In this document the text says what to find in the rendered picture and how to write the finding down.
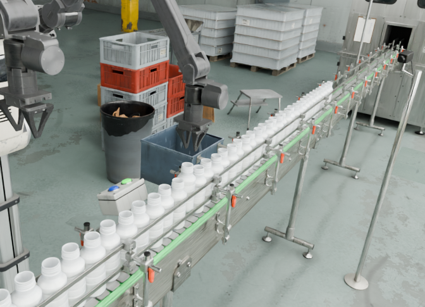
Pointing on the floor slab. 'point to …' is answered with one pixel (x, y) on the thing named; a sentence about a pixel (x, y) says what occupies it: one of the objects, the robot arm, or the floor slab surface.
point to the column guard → (129, 9)
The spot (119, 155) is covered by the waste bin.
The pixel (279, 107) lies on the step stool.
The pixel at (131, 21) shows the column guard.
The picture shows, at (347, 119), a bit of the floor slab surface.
